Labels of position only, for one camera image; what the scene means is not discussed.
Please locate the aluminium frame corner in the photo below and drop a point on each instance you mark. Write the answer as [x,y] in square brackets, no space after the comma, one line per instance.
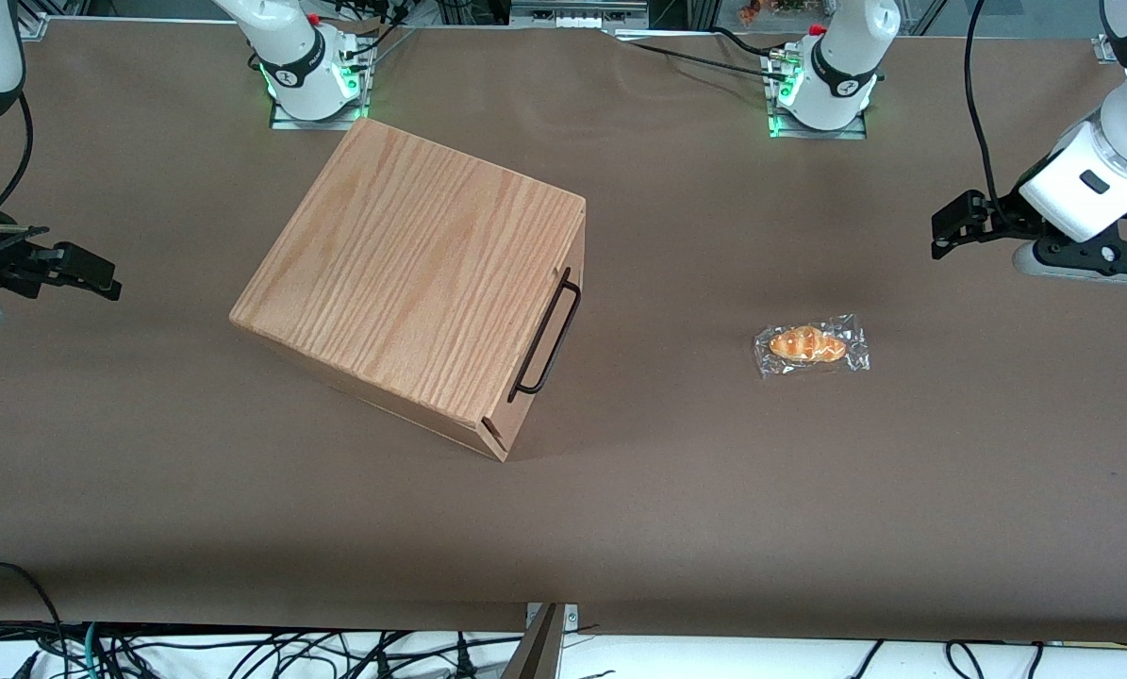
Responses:
[33,21]

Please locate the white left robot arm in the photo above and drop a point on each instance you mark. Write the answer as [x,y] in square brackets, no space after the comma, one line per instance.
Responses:
[841,57]

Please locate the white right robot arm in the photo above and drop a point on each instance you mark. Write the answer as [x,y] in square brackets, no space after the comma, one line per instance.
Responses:
[299,57]

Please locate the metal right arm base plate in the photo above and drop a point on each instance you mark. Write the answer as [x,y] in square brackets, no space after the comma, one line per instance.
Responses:
[290,123]

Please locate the grey power strip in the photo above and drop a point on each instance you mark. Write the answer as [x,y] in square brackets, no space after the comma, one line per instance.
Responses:
[577,14]

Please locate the brown table cover sheet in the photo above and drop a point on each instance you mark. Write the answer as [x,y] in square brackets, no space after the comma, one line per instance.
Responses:
[714,519]

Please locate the metal clamp bracket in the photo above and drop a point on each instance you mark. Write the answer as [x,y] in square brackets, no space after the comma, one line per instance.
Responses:
[571,618]

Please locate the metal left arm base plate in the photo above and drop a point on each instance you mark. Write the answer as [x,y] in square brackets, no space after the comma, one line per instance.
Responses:
[855,128]

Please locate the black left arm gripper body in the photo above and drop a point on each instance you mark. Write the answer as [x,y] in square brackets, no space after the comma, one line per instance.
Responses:
[1008,223]

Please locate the orange toy object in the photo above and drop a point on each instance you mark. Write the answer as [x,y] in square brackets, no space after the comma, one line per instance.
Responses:
[750,11]

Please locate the wrapped striped bread roll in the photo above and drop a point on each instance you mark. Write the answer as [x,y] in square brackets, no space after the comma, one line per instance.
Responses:
[808,344]

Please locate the wooden drawer cabinet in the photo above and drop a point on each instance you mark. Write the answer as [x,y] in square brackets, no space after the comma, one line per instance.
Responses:
[403,273]

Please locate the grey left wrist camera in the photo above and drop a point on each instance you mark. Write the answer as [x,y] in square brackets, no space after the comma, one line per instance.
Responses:
[1091,264]

